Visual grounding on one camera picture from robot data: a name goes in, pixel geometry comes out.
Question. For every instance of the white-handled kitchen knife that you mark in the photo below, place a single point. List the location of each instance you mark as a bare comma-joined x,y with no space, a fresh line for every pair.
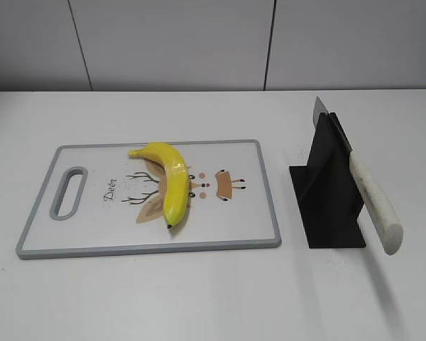
385,220

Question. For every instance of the yellow plastic banana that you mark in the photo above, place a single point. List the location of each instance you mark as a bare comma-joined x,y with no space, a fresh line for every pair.
177,178

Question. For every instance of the black knife stand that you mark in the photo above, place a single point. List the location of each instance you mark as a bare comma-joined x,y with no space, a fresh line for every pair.
327,195

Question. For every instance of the white grey-rimmed cutting board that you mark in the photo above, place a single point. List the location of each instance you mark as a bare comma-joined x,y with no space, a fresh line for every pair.
96,201

